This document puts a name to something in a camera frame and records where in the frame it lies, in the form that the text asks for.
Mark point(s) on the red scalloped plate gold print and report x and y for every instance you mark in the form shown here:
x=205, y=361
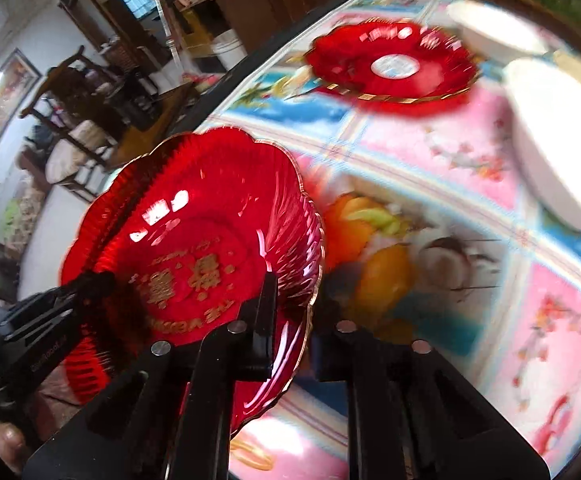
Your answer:
x=205, y=240
x=395, y=67

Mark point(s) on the beige plastic bowl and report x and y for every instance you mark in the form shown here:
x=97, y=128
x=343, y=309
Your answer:
x=573, y=62

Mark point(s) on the wooden counter cabinet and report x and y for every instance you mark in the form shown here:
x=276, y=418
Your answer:
x=280, y=5

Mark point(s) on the person's left hand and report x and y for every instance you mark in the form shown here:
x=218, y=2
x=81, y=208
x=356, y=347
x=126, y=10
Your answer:
x=3, y=445

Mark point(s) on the white foam bowl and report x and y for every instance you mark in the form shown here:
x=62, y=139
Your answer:
x=555, y=150
x=495, y=27

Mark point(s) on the white bucket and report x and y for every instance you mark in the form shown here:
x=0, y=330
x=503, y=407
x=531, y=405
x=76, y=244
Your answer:
x=228, y=50

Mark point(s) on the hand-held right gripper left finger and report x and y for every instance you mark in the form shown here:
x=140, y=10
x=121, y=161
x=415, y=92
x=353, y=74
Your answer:
x=263, y=330

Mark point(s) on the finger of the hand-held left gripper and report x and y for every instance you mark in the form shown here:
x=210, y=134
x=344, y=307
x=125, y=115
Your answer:
x=45, y=325
x=85, y=287

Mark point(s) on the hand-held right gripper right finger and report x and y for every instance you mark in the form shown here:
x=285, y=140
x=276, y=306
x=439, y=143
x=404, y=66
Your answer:
x=340, y=360

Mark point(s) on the wooden chair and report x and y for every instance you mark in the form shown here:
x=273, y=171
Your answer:
x=65, y=110

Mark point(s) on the framed wall picture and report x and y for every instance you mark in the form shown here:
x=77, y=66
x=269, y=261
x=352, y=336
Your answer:
x=3, y=102

